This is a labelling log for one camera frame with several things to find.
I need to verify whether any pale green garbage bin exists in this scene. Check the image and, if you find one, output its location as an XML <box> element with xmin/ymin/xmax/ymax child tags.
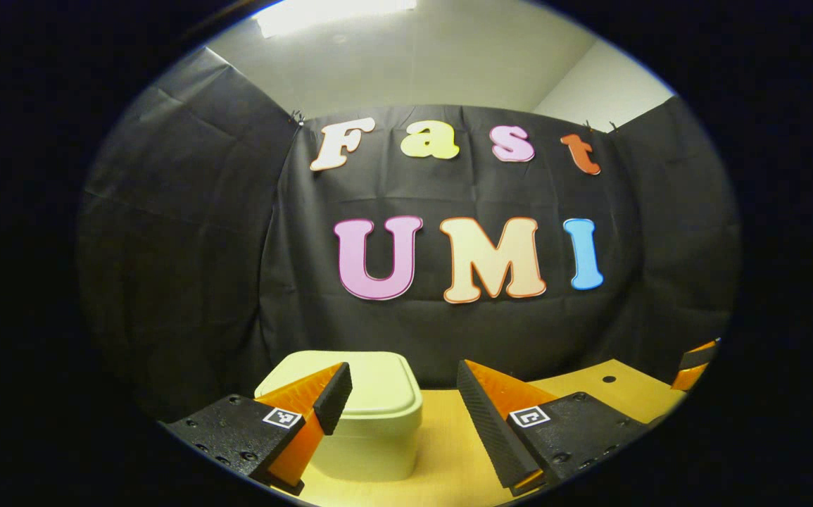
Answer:
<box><xmin>254</xmin><ymin>350</ymin><xmax>424</xmax><ymax>482</ymax></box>

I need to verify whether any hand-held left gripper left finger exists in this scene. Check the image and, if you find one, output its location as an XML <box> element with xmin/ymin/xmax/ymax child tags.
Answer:
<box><xmin>165</xmin><ymin>362</ymin><xmax>353</xmax><ymax>496</ymax></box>

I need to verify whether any ceiling light panel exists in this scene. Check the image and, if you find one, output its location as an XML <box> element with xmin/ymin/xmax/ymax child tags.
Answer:
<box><xmin>255</xmin><ymin>0</ymin><xmax>417</xmax><ymax>37</ymax></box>

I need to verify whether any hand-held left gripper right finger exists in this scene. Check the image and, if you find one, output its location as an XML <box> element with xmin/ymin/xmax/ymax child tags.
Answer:
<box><xmin>457</xmin><ymin>359</ymin><xmax>650</xmax><ymax>496</ymax></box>

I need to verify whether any black backdrop cloth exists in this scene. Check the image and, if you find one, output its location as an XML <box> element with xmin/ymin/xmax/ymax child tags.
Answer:
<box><xmin>75</xmin><ymin>46</ymin><xmax>741</xmax><ymax>423</ymax></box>

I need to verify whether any wooden desktop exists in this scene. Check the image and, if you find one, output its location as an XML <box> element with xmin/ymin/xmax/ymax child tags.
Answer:
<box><xmin>272</xmin><ymin>359</ymin><xmax>688</xmax><ymax>507</ymax></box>

